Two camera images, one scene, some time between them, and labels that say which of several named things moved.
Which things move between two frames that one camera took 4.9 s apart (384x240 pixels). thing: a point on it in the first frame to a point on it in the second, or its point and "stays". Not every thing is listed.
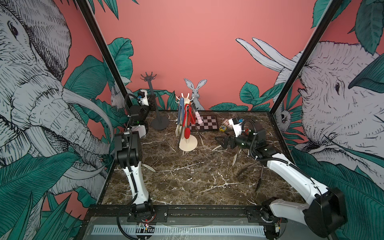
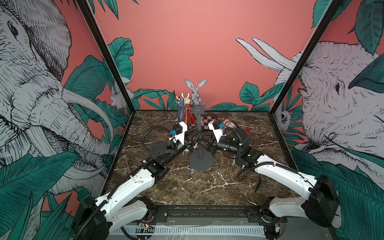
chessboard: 209,124 stays
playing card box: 226,123 stays
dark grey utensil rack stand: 160,123 to 201,159
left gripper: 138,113 to 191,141
